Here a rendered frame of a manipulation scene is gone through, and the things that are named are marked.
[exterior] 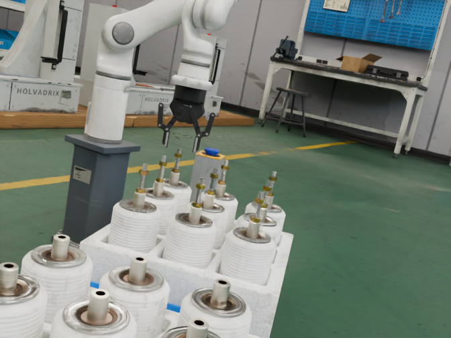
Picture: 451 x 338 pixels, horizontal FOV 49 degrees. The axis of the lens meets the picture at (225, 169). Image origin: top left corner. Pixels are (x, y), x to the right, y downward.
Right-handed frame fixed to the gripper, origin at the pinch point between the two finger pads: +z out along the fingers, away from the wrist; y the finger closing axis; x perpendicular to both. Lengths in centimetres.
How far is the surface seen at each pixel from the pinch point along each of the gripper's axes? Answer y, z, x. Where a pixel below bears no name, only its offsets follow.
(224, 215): -12.0, 10.7, 17.0
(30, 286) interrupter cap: 15, 10, 63
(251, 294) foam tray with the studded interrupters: -17.4, 18.4, 37.0
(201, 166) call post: -6.6, 7.1, -12.5
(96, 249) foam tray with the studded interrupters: 12.1, 18.1, 29.1
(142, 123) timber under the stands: 31, 32, -252
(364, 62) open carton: -176, -54, -422
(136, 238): 5.1, 15.1, 27.4
